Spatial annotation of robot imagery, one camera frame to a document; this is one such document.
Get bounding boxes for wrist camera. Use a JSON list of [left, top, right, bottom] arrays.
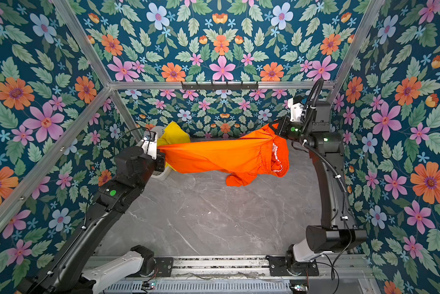
[[287, 96, 305, 123], [140, 131, 158, 160]]

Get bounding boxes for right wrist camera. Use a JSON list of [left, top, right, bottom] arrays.
[[287, 96, 305, 123]]

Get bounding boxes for right electronics board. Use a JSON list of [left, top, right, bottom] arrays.
[[289, 282, 309, 294]]

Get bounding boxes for black hook rail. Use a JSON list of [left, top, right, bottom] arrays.
[[181, 82, 259, 91]]

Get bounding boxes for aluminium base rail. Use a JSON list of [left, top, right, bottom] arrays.
[[69, 255, 375, 282]]

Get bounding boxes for yellow shorts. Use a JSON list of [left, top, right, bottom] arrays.
[[157, 122, 191, 147]]

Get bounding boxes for orange shorts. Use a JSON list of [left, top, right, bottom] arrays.
[[158, 126, 290, 187]]

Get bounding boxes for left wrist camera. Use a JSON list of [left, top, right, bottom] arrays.
[[140, 131, 158, 160]]

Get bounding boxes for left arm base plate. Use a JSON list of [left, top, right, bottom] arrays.
[[131, 257, 174, 278]]

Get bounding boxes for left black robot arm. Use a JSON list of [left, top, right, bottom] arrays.
[[17, 147, 166, 294]]

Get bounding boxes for right black base cable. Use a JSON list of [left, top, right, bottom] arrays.
[[315, 257, 340, 294]]

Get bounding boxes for white ventilation grille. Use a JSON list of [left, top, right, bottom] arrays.
[[103, 280, 292, 294]]

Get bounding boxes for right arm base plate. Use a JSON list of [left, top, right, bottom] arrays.
[[266, 256, 319, 277]]

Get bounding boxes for electronics board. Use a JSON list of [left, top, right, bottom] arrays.
[[142, 281, 156, 292], [289, 282, 309, 294]]

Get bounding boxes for white plastic laundry basket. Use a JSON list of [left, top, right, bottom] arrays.
[[151, 126, 173, 181]]

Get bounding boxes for left electronics board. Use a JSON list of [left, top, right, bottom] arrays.
[[142, 281, 156, 292]]

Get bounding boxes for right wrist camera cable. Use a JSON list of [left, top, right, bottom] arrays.
[[302, 78, 325, 129]]

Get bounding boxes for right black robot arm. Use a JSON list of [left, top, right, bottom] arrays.
[[272, 99, 367, 276]]

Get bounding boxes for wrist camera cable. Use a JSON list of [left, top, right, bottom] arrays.
[[115, 126, 156, 144], [302, 78, 325, 129]]

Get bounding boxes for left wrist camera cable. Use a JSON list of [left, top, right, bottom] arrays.
[[115, 126, 156, 144]]

